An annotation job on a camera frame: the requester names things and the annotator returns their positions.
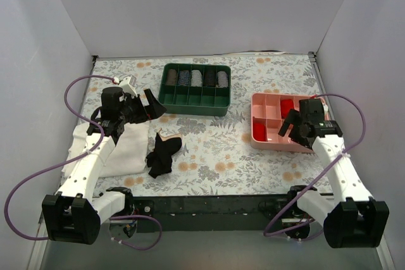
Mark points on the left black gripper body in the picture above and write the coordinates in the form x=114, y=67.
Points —
x=141, y=109

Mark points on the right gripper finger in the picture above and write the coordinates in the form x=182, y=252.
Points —
x=292, y=118
x=294, y=134

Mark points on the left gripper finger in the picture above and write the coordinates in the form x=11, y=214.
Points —
x=135, y=111
x=154, y=109

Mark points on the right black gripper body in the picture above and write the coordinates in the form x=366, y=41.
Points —
x=297, y=129

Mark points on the pink divided organizer tray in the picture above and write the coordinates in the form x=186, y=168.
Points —
x=265, y=109

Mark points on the black underwear beige waistband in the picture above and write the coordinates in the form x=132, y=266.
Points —
x=160, y=161

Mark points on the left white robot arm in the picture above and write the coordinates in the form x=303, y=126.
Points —
x=71, y=214

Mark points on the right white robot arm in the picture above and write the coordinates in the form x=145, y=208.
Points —
x=354, y=219

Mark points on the red rolled underwear upper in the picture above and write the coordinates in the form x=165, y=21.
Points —
x=285, y=106

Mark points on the red rolled underwear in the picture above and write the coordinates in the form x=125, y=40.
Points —
x=285, y=106
x=259, y=132

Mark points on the red rolled underwear lower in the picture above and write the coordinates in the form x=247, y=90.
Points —
x=259, y=132

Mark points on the brown rolled underwear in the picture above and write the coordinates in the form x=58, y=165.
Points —
x=171, y=77

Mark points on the blue striped rolled underwear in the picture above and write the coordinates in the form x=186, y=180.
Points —
x=183, y=78

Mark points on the white grey striped roll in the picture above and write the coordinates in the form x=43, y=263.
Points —
x=196, y=78

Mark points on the black rolled underwear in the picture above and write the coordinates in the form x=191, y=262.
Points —
x=209, y=78

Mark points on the grey white rolled underwear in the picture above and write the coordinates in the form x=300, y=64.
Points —
x=222, y=79

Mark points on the green divided organizer tray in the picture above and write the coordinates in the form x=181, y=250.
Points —
x=202, y=101

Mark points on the white folded cloth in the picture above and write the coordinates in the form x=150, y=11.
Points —
x=127, y=158

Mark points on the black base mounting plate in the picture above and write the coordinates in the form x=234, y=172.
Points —
x=212, y=213

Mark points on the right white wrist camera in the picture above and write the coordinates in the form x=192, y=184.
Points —
x=325, y=108

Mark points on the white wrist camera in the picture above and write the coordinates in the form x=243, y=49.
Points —
x=325, y=108
x=127, y=84

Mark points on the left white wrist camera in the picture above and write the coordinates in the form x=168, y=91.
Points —
x=127, y=84

